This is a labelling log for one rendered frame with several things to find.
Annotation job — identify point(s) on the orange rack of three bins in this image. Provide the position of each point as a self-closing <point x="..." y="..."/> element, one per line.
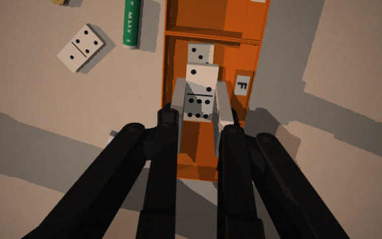
<point x="236" y="27"/>

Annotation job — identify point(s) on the white domino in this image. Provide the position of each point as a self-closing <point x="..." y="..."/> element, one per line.
<point x="201" y="52"/>

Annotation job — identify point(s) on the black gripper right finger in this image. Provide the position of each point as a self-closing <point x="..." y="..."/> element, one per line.
<point x="296" y="209"/>

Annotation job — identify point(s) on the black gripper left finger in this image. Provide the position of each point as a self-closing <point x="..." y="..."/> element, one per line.
<point x="90" y="205"/>

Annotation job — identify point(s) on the beige domino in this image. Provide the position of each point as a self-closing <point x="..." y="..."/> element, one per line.
<point x="201" y="79"/>
<point x="83" y="45"/>

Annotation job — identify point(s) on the green aa battery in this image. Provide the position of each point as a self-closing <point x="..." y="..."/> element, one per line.
<point x="131" y="23"/>

